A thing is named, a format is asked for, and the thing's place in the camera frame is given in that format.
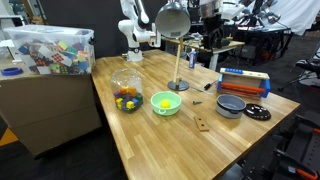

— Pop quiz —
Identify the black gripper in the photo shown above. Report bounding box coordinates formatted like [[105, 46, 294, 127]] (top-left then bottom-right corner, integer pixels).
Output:
[[202, 15, 225, 51]]

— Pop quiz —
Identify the braided lamp cable with switch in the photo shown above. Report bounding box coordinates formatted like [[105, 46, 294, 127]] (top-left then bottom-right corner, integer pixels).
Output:
[[189, 79, 220, 94]]

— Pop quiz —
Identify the grey desk lamp wooden pole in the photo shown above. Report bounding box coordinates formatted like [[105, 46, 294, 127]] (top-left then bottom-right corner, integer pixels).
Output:
[[154, 1, 192, 92]]

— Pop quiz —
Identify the dark green case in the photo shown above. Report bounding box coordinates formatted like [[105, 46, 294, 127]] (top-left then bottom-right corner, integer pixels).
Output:
[[218, 37, 231, 49]]

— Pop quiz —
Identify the wooden table with white legs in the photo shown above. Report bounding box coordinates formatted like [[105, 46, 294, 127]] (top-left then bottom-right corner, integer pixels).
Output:
[[162, 35, 246, 72]]

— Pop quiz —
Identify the blue white bottle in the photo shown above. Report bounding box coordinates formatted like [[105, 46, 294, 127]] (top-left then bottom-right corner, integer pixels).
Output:
[[188, 48, 198, 70]]

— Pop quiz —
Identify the blue toy brick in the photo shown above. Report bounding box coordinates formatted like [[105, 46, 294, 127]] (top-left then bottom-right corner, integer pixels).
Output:
[[225, 68, 245, 75]]

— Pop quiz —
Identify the wooden blue toy toolbox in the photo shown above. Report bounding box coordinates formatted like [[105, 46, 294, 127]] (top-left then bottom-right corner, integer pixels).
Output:
[[216, 67, 272, 99]]

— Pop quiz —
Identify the orange toy rod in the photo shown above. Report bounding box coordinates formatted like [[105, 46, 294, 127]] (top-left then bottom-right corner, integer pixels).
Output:
[[221, 82, 266, 95]]

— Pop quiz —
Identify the red toy rod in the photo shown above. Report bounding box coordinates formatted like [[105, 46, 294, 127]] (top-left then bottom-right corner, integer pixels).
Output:
[[220, 88, 262, 98]]

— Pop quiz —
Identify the grey cooking pot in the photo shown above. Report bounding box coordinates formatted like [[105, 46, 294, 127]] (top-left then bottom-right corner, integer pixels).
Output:
[[215, 94, 247, 120]]

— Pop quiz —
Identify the yellow ball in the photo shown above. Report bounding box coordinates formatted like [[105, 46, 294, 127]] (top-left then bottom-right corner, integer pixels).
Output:
[[159, 99, 172, 109]]

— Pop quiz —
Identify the brown wooden block with holes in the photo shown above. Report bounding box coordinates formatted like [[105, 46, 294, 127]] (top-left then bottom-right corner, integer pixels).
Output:
[[194, 115, 210, 133]]

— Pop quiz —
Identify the mint green bowl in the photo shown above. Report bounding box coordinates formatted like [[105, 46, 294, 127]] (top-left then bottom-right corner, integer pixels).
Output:
[[150, 91, 183, 117]]

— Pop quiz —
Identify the black pot lid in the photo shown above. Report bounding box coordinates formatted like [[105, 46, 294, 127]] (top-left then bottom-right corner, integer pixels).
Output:
[[242, 103, 272, 122]]

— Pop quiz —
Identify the white curtain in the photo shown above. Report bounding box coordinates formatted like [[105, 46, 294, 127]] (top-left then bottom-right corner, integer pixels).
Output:
[[266, 0, 320, 36]]

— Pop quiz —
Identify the clear jar of coloured cubes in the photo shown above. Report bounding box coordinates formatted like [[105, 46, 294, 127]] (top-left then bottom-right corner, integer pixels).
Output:
[[110, 68, 145, 114]]

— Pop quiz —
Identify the black equipment stand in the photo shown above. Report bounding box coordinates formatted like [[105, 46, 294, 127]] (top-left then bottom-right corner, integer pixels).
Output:
[[239, 109, 320, 180]]

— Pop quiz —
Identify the clear bin of puzzle cubes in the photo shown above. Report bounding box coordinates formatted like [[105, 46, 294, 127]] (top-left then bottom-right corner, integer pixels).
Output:
[[3, 25, 97, 76]]

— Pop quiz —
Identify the cardboard box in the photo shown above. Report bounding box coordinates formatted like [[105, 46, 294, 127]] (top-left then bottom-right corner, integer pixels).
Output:
[[0, 63, 103, 158]]

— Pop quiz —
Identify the blue tape ring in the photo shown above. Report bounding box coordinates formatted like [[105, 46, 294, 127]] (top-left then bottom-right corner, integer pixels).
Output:
[[0, 67, 25, 77]]

